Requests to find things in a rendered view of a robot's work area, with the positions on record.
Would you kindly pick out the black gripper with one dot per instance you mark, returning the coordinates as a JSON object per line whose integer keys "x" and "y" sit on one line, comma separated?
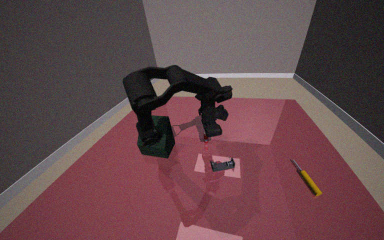
{"x": 210, "y": 126}

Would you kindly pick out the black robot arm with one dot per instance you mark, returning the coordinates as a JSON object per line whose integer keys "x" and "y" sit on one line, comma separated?
{"x": 143, "y": 98}

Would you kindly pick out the yellow-handled screwdriver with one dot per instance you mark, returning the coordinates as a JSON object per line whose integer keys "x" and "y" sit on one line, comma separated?
{"x": 309, "y": 181}

